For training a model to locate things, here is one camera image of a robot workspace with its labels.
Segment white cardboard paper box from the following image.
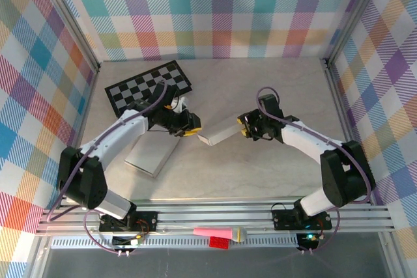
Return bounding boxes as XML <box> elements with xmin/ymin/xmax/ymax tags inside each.
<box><xmin>123</xmin><ymin>134</ymin><xmax>181</xmax><ymax>178</ymax></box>
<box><xmin>196</xmin><ymin>117</ymin><xmax>244</xmax><ymax>146</ymax></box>

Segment black white chessboard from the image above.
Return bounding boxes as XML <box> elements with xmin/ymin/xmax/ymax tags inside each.
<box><xmin>104</xmin><ymin>60</ymin><xmax>194</xmax><ymax>119</ymax></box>

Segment pink toy microphone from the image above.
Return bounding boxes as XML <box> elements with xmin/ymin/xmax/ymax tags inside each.
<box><xmin>193</xmin><ymin>225</ymin><xmax>248</xmax><ymax>243</ymax></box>

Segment red flat toy brick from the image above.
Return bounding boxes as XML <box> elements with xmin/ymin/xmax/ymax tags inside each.
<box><xmin>208</xmin><ymin>236</ymin><xmax>231</xmax><ymax>251</ymax></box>

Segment black controller board with connector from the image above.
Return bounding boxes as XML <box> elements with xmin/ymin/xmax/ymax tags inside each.
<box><xmin>296</xmin><ymin>232</ymin><xmax>320</xmax><ymax>250</ymax></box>
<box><xmin>112</xmin><ymin>234</ymin><xmax>144</xmax><ymax>247</ymax></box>

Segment aluminium side rail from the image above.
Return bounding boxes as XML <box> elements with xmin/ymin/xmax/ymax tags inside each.
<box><xmin>57</xmin><ymin>66</ymin><xmax>102</xmax><ymax>210</ymax></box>
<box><xmin>321</xmin><ymin>58</ymin><xmax>374</xmax><ymax>206</ymax></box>

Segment aluminium front frame rails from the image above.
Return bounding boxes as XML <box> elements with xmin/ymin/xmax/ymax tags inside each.
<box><xmin>35</xmin><ymin>186</ymin><xmax>397</xmax><ymax>236</ymax></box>

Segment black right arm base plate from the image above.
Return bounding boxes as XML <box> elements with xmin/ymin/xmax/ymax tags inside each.
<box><xmin>271</xmin><ymin>204</ymin><xmax>333</xmax><ymax>230</ymax></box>

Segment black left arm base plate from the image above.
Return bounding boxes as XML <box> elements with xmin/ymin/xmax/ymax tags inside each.
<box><xmin>98</xmin><ymin>210</ymin><xmax>159</xmax><ymax>234</ymax></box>

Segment grey slotted cable duct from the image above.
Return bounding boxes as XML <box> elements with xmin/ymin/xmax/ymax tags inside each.
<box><xmin>51</xmin><ymin>238</ymin><xmax>300</xmax><ymax>249</ymax></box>

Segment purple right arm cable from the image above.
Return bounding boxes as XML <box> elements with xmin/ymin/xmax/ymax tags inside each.
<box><xmin>256</xmin><ymin>87</ymin><xmax>374</xmax><ymax>256</ymax></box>

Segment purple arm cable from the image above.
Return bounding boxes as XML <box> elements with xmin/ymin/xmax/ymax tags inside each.
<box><xmin>256</xmin><ymin>87</ymin><xmax>374</xmax><ymax>256</ymax></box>
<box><xmin>48</xmin><ymin>79</ymin><xmax>170</xmax><ymax>257</ymax></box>

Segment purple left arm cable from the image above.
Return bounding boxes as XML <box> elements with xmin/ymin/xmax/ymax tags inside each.
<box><xmin>48</xmin><ymin>79</ymin><xmax>170</xmax><ymax>257</ymax></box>

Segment aluminium frame post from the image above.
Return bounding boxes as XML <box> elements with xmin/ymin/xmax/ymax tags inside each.
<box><xmin>325</xmin><ymin>0</ymin><xmax>390</xmax><ymax>67</ymax></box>
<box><xmin>31</xmin><ymin>0</ymin><xmax>101</xmax><ymax>74</ymax></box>

